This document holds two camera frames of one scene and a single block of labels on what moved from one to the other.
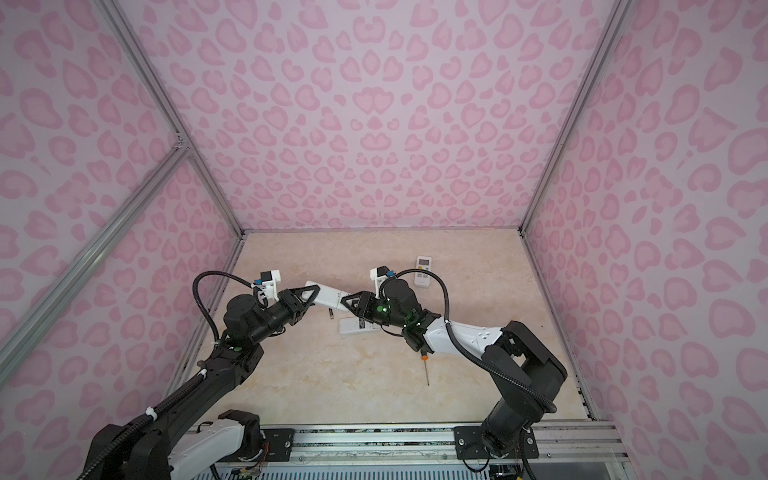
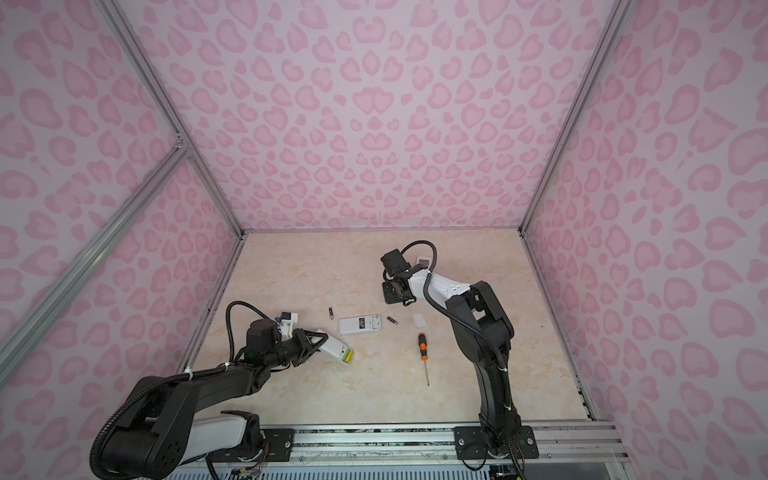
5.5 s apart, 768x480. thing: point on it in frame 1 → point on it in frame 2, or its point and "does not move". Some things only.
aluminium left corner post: (167, 109) does not move
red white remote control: (356, 325) does not move
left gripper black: (296, 309) → (307, 353)
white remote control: (327, 295) → (335, 348)
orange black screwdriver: (425, 358) does not move
